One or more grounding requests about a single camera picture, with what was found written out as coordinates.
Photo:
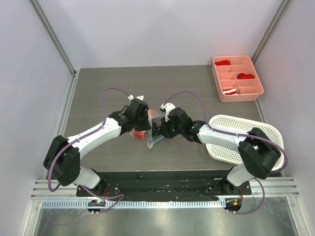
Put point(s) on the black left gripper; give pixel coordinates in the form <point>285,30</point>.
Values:
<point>146,126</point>

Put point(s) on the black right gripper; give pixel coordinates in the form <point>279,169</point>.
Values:
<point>166,127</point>

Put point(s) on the red fake pepper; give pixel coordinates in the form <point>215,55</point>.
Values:
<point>140,135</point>

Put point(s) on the dark fake grape bunch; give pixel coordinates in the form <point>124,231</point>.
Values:
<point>156,129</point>

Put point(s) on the clear zip top bag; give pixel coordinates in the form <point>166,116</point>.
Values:
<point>149,139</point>

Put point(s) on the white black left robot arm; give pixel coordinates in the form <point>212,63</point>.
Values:
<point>64,155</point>

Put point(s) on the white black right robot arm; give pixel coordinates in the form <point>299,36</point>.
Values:
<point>258,153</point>

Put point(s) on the red white cloth front compartment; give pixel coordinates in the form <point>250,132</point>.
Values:
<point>229,91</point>

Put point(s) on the pink divided organizer tray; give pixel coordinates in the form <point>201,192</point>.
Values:
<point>236,79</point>

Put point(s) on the red cloth in back compartment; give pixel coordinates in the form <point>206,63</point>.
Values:
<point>222,62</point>

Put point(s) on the red cloth in compartment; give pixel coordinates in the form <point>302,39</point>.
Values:
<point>243,76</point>
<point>222,62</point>

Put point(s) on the red cloth in middle compartment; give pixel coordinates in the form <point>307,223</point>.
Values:
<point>243,76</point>

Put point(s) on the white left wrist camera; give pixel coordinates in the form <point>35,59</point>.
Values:
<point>131,97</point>

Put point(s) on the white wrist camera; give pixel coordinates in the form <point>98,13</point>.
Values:
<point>131,97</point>
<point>167,108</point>

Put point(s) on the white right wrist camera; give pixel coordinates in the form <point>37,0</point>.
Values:
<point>167,108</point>

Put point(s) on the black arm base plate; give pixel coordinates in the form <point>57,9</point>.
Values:
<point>168,175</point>

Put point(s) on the white slotted cable duct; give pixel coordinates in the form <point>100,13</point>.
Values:
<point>96,204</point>

